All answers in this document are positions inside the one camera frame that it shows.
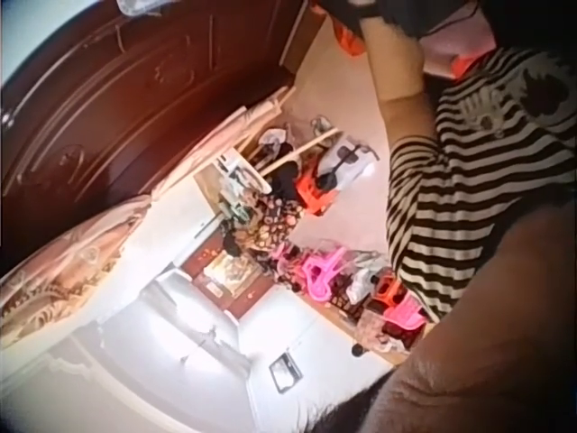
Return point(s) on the pale pink cloth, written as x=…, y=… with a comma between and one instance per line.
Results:
x=455, y=43

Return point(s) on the orange plastic stool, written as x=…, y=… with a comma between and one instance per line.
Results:
x=315, y=191

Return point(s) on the pink plastic stool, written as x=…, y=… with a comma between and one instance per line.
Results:
x=322, y=275

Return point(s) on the red framed picture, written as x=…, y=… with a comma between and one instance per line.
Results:
x=225, y=275

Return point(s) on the orange plastic object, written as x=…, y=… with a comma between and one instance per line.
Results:
x=349, y=40

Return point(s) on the white ornate cabinet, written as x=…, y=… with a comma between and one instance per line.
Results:
x=180, y=334

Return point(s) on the patterned beige curtain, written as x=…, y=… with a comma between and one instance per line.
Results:
x=76, y=261

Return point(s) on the red plastic stool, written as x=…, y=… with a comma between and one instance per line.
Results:
x=405, y=311

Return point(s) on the small black framed panel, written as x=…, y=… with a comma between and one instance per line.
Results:
x=285, y=373

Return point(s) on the floral patterned cloth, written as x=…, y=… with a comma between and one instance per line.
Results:
x=275, y=221

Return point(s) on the black garment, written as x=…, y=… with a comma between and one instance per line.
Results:
x=396, y=11

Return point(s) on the white shoe rack with shoes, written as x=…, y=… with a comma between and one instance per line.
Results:
x=266, y=153

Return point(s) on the dark brown carved wooden door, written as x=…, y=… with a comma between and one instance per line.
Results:
x=135, y=90

